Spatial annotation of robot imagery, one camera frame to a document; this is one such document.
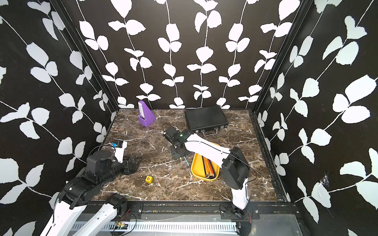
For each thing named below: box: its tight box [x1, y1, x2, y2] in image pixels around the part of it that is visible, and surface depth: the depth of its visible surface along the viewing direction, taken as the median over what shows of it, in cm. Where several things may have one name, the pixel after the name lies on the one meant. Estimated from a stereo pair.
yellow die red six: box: [145, 175, 154, 184], surface depth 84 cm
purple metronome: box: [137, 100, 156, 127], surface depth 107 cm
